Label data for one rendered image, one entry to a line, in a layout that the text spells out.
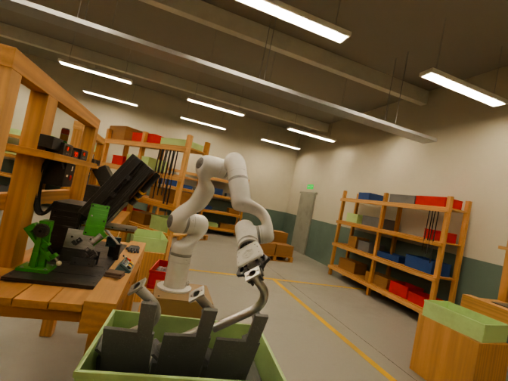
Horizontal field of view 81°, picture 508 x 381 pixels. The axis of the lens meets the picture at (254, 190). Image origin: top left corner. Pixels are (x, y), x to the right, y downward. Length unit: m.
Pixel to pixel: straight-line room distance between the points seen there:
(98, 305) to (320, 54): 5.70
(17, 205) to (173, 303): 1.01
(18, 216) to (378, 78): 6.40
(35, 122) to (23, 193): 0.39
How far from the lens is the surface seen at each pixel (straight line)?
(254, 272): 1.04
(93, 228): 2.20
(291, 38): 6.21
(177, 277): 1.72
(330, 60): 6.46
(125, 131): 6.13
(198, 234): 1.71
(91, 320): 1.66
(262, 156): 11.91
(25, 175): 2.05
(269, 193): 11.99
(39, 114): 2.05
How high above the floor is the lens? 1.50
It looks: 2 degrees up
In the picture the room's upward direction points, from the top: 11 degrees clockwise
